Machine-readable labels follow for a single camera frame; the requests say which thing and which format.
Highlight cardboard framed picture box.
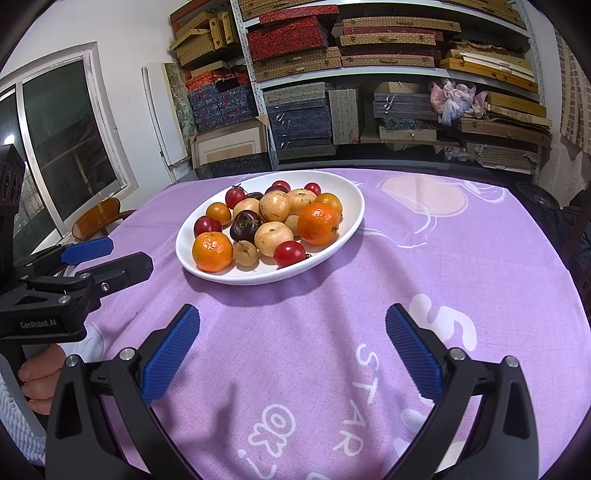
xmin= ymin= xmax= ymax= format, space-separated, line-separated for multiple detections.
xmin=190 ymin=115 xmax=270 ymax=169

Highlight red cherry tomato front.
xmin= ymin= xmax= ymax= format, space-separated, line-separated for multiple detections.
xmin=273 ymin=241 xmax=308 ymax=268

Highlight pale yellow loquat back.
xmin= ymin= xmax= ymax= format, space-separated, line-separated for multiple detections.
xmin=254 ymin=222 xmax=294 ymax=257

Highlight pale yellow spotted loquat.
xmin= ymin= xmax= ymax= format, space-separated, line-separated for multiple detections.
xmin=287 ymin=189 xmax=317 ymax=215

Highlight orange round persimmon fruit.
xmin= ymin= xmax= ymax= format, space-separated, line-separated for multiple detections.
xmin=205 ymin=202 xmax=232 ymax=228

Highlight striped pepino melon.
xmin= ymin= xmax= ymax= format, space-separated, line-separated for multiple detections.
xmin=259 ymin=190 xmax=290 ymax=222

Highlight small red cherry tomato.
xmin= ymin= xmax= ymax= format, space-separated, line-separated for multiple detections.
xmin=304 ymin=182 xmax=322 ymax=196

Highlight metal storage shelf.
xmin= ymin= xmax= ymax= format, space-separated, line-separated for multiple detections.
xmin=229 ymin=0 xmax=548 ymax=176

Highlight small orange tangerine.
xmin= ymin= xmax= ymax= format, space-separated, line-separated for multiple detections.
xmin=192 ymin=232 xmax=233 ymax=273

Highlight small yellow orange fruit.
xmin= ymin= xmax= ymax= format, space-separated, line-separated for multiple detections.
xmin=315 ymin=192 xmax=342 ymax=217

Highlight large orange tangerine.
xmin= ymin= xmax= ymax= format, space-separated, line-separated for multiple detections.
xmin=297 ymin=202 xmax=339 ymax=246

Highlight small dark red plum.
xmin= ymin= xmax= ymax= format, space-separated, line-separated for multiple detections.
xmin=266 ymin=185 xmax=290 ymax=193

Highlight white oval plate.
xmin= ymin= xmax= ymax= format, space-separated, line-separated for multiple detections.
xmin=175 ymin=170 xmax=365 ymax=286

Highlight red cherry tomato back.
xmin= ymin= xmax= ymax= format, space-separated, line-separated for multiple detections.
xmin=271 ymin=180 xmax=290 ymax=193

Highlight white door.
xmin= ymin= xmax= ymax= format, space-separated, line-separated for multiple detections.
xmin=141 ymin=63 xmax=190 ymax=183

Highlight person left hand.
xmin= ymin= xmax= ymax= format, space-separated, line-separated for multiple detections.
xmin=18 ymin=344 xmax=65 ymax=415

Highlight window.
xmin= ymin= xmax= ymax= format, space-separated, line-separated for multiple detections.
xmin=1 ymin=43 xmax=137 ymax=258

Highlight large dark red plum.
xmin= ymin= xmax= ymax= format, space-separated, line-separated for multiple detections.
xmin=193 ymin=216 xmax=222 ymax=238

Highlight dark purple oblong fruit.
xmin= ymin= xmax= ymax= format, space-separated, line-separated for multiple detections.
xmin=245 ymin=192 xmax=264 ymax=200

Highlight checkered curtain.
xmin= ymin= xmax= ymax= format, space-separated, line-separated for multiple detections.
xmin=555 ymin=30 xmax=591 ymax=155

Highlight purple tablecloth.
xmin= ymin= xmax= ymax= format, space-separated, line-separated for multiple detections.
xmin=78 ymin=170 xmax=590 ymax=479

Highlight pink crumpled cloth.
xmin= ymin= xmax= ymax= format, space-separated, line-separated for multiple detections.
xmin=429 ymin=79 xmax=488 ymax=126

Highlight wooden chair left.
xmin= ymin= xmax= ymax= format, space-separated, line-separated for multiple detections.
xmin=71 ymin=197 xmax=134 ymax=241

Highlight large yellow pear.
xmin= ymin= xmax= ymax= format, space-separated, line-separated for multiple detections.
xmin=232 ymin=198 xmax=259 ymax=218

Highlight grey knitted sleeve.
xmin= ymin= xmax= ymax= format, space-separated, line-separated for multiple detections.
xmin=1 ymin=356 xmax=46 ymax=466

